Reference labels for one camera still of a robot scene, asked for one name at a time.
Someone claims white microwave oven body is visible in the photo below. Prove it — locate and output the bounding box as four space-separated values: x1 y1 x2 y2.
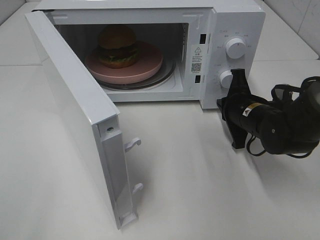
32 0 265 109

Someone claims white microwave door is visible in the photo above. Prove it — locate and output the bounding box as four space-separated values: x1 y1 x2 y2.
25 11 143 228

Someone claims burger with lettuce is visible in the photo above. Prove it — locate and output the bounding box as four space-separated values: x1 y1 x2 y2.
97 24 139 69

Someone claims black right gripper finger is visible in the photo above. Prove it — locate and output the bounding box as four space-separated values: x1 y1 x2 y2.
227 68 251 97

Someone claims glass microwave turntable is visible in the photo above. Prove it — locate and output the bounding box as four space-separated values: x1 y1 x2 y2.
96 60 176 91

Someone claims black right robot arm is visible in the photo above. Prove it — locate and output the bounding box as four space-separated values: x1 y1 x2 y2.
216 68 320 159

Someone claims white microwave knob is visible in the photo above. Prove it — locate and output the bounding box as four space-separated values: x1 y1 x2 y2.
225 36 246 59
219 70 233 89

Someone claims pink round plate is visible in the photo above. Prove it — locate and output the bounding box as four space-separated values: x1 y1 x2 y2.
84 40 164 85

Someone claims white warning label sticker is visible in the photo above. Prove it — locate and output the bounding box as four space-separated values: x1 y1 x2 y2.
190 44 207 74

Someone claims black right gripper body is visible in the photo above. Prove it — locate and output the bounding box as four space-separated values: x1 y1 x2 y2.
216 93 270 149

